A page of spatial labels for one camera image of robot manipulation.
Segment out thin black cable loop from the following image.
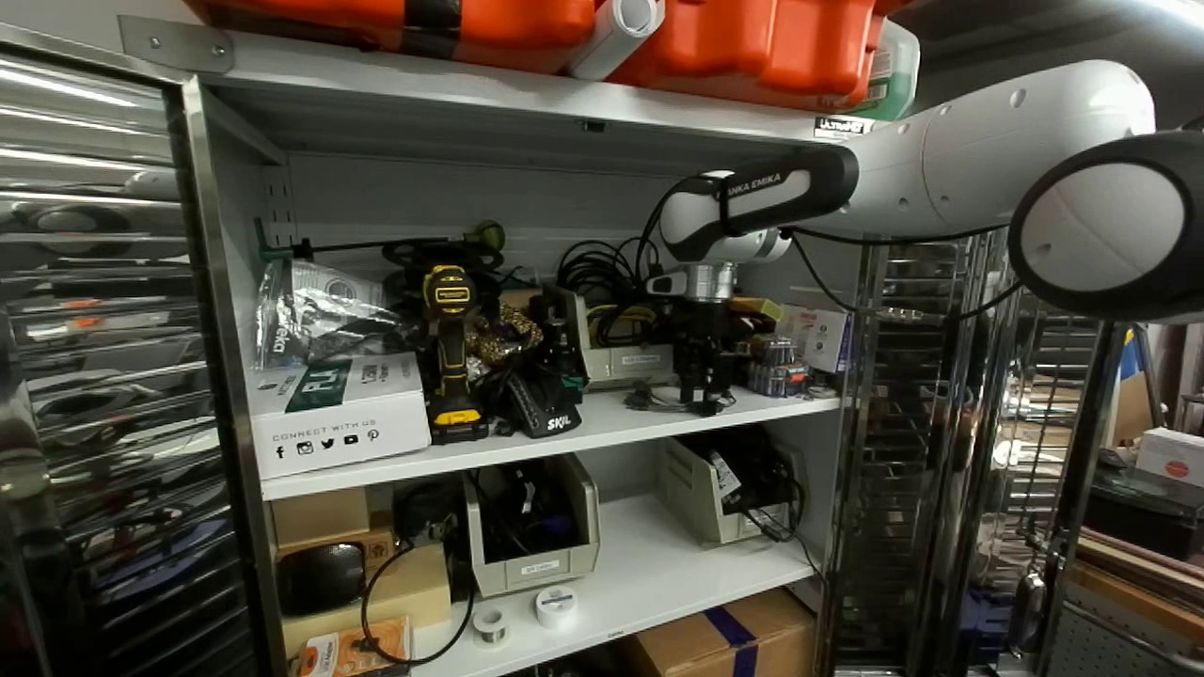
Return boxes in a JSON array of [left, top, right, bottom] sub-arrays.
[[354, 537, 482, 671]]

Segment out green translucent plastic container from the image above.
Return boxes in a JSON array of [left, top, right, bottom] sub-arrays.
[[860, 17, 925, 126]]

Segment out yellow cable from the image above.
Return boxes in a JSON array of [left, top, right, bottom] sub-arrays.
[[600, 299, 669, 350]]

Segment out white card packet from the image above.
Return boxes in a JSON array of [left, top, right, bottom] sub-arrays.
[[778, 300, 852, 378]]

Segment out white box with red logo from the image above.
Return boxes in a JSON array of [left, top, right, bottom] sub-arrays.
[[1133, 428, 1204, 488]]

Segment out chrome tray rack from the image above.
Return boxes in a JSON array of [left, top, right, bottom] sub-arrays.
[[0, 33, 274, 677]]

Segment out black coiled cables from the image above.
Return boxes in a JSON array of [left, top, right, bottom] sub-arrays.
[[555, 233, 669, 315]]

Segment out small grey storage bin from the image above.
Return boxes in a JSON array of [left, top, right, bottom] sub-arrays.
[[655, 438, 767, 550]]

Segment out white printed cardboard box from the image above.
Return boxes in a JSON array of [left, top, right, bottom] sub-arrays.
[[245, 354, 438, 486]]

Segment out white metal shelf unit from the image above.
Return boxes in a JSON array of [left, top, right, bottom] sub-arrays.
[[117, 11, 912, 677]]

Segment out small white tape roll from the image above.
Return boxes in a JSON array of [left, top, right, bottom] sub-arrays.
[[472, 601, 512, 649]]

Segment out small grey device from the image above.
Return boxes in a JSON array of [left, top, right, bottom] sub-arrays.
[[747, 337, 804, 399]]

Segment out black battery charger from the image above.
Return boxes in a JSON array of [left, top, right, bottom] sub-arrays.
[[502, 360, 587, 442]]

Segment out dark items in bin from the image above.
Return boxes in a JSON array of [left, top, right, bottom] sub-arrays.
[[482, 458, 587, 561]]

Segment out clear plastic bag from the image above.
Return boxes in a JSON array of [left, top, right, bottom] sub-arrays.
[[253, 255, 408, 369]]

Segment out white rolled tube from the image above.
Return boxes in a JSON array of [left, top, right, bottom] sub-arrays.
[[570, 0, 669, 87]]

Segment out grey bin holding cables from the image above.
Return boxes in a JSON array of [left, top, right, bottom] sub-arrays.
[[570, 290, 685, 392]]

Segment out grey bin with dark items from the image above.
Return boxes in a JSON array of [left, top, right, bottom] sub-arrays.
[[460, 452, 604, 601]]

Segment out orange white package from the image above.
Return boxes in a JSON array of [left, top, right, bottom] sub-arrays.
[[293, 612, 414, 677]]

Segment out cardboard box with blue tape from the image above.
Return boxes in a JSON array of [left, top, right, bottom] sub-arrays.
[[633, 587, 821, 677]]

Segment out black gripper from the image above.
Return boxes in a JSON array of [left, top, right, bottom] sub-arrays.
[[669, 293, 747, 421]]

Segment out chrome wire rack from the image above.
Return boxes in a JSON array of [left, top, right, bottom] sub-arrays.
[[833, 229, 1133, 677]]

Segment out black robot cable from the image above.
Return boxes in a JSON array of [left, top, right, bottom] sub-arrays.
[[787, 221, 1026, 324]]

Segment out green black long tool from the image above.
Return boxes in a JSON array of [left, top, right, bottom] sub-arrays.
[[255, 217, 510, 274]]

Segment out large orange plastic case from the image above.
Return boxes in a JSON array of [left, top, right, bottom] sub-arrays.
[[186, 0, 604, 71]]

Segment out yellow black cordless drill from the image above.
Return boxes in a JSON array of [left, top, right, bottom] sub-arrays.
[[418, 261, 502, 446]]

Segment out brown cardboard box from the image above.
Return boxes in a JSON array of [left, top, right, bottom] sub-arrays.
[[269, 486, 460, 656]]

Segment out black oval mouse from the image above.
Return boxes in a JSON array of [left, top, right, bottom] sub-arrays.
[[274, 537, 368, 621]]

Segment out black tangled cable bundle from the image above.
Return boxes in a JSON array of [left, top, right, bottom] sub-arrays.
[[712, 428, 809, 547]]

